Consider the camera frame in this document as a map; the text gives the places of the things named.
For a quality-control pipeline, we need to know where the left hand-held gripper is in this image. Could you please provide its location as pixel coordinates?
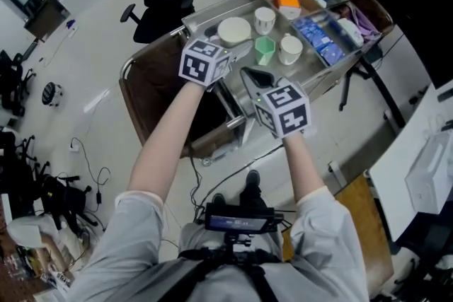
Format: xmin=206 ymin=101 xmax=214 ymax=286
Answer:
xmin=178 ymin=39 xmax=255 ymax=92

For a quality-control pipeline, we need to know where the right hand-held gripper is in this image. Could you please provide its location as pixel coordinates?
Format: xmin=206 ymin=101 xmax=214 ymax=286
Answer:
xmin=240 ymin=66 xmax=313 ymax=139

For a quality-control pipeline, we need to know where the green hexagonal cup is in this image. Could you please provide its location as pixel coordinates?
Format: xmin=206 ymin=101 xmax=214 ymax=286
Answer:
xmin=253 ymin=35 xmax=277 ymax=66

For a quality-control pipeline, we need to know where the metal cart with brown panels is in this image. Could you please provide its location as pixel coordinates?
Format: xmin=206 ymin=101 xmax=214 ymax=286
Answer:
xmin=118 ymin=0 xmax=396 ymax=161

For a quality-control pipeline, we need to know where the person's right forearm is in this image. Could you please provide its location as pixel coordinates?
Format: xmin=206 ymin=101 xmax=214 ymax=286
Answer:
xmin=281 ymin=129 xmax=327 ymax=203

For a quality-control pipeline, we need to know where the person's left forearm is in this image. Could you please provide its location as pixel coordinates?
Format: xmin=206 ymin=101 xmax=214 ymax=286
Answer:
xmin=126 ymin=81 xmax=207 ymax=203

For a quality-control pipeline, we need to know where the large white mug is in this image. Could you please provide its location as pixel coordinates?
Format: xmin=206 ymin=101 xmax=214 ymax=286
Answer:
xmin=204 ymin=16 xmax=253 ymax=49

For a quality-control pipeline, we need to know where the white patterned mug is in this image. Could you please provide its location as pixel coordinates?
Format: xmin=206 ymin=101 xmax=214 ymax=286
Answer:
xmin=253 ymin=6 xmax=277 ymax=36

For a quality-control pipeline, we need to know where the stack of blue packets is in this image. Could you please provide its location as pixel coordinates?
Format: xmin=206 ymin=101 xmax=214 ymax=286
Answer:
xmin=293 ymin=16 xmax=347 ymax=67

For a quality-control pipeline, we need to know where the white plastic device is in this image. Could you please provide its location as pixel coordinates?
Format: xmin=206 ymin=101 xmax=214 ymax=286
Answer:
xmin=337 ymin=17 xmax=365 ymax=47

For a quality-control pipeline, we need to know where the purple cloth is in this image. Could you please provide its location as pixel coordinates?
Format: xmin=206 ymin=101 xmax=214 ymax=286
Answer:
xmin=348 ymin=5 xmax=382 ymax=44

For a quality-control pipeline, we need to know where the black chest-mounted device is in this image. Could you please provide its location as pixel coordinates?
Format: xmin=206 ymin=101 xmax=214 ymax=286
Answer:
xmin=203 ymin=202 xmax=285 ymax=235

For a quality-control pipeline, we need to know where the white desk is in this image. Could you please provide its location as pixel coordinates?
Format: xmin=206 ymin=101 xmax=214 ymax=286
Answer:
xmin=367 ymin=81 xmax=453 ymax=243

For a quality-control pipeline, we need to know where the wooden board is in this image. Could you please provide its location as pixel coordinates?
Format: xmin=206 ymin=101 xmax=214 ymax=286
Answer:
xmin=282 ymin=173 xmax=396 ymax=296

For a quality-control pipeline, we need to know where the black chest harness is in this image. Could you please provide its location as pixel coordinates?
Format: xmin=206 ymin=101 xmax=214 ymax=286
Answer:
xmin=155 ymin=232 xmax=285 ymax=302

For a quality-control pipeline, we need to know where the white cardboard box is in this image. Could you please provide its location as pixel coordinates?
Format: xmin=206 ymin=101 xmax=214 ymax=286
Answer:
xmin=404 ymin=129 xmax=453 ymax=216

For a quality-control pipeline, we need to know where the brown cabinet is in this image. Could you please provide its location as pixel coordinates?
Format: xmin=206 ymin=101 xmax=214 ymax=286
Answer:
xmin=23 ymin=0 xmax=71 ymax=43

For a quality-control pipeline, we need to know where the person's grey shirt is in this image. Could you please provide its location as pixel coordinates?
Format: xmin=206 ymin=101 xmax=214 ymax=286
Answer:
xmin=66 ymin=185 xmax=372 ymax=302

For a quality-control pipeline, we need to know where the white plastic bag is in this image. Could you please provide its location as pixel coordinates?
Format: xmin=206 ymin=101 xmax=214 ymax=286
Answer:
xmin=6 ymin=214 xmax=62 ymax=249

